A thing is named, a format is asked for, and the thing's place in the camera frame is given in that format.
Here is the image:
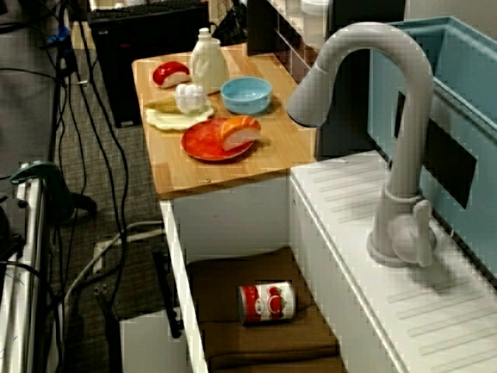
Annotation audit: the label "salmon sushi toy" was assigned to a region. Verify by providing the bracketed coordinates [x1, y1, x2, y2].
[217, 115, 262, 152]

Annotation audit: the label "toy ice cream cone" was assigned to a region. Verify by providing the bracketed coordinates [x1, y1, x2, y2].
[144, 82, 207, 115]

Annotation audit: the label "red plate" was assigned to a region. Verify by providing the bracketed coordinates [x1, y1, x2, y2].
[181, 117, 257, 162]

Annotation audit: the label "light blue bowl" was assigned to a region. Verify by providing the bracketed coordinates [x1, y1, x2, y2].
[220, 76, 273, 116]

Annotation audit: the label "cream scalloped plate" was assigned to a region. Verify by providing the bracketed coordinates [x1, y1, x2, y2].
[145, 99, 215, 131]

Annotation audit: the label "white toy kitchen sink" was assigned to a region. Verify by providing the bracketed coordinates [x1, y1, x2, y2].
[159, 150, 497, 373]

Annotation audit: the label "tomato soup can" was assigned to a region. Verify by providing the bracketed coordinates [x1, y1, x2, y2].
[236, 281, 297, 326]

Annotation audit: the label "white toy detergent bottle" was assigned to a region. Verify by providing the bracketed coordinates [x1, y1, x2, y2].
[189, 27, 230, 94]

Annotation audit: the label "red tuna sushi toy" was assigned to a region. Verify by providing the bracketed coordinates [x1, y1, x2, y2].
[152, 61, 191, 89]

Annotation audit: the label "brown folded cloth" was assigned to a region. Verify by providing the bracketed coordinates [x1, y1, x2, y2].
[186, 247, 342, 373]

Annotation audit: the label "grey toy faucet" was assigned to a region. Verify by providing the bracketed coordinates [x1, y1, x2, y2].
[286, 22, 438, 268]

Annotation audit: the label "black computer tower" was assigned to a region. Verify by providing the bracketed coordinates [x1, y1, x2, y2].
[89, 5, 210, 128]

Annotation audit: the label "white cabinet panel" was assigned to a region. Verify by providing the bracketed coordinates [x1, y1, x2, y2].
[119, 310, 187, 373]

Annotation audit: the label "black rectangular label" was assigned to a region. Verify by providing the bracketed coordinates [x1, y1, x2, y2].
[394, 89, 478, 209]

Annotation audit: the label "grey desk panel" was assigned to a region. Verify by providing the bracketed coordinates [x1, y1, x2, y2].
[0, 21, 65, 172]

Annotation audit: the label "light blue plastic bin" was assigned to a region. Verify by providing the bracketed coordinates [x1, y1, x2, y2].
[368, 16, 497, 269]

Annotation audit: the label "white power cable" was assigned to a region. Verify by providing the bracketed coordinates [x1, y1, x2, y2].
[61, 220, 164, 315]

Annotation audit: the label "black cable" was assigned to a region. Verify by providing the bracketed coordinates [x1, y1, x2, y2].
[57, 46, 89, 199]
[75, 21, 131, 281]

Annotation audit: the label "black cabinet handle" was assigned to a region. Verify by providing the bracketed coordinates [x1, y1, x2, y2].
[151, 250, 184, 338]

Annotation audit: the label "aluminium frame rail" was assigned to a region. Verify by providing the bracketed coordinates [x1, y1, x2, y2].
[0, 162, 51, 373]

